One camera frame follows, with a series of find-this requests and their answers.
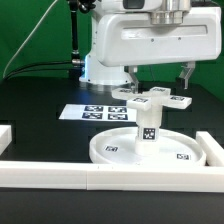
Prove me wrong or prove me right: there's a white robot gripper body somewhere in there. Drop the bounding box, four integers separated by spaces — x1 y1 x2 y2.
96 7 221 67

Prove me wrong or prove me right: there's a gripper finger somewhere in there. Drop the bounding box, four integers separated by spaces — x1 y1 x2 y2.
127 66 139 93
179 61 196 89

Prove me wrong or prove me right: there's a white cross table base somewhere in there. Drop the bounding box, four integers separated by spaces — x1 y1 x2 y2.
112 87 192 111

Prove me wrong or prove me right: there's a white round table top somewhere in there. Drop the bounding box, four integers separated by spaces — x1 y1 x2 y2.
89 127 206 167

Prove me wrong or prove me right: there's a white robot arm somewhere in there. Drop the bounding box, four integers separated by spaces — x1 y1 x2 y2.
80 0 222 91

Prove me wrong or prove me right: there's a white marker sheet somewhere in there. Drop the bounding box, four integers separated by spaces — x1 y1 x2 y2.
59 104 136 122

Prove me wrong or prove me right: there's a white right fence bar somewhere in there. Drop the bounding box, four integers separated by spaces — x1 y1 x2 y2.
196 131 224 167

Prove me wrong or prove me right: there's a white fence bar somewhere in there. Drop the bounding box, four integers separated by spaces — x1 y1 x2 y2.
196 131 224 167
0 125 12 155
0 161 224 193

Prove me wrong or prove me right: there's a white left fence bar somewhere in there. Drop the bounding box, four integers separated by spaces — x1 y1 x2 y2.
0 125 12 155

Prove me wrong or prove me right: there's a white front fence bar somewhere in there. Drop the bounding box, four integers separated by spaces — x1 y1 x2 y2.
0 161 224 193

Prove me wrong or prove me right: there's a black camera stand pole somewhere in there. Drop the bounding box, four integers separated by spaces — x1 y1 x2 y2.
67 0 84 80

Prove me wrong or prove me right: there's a grey cable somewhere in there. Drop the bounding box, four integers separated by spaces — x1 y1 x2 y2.
2 0 59 79

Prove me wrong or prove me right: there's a black cable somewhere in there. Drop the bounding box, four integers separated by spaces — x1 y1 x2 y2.
3 60 83 80

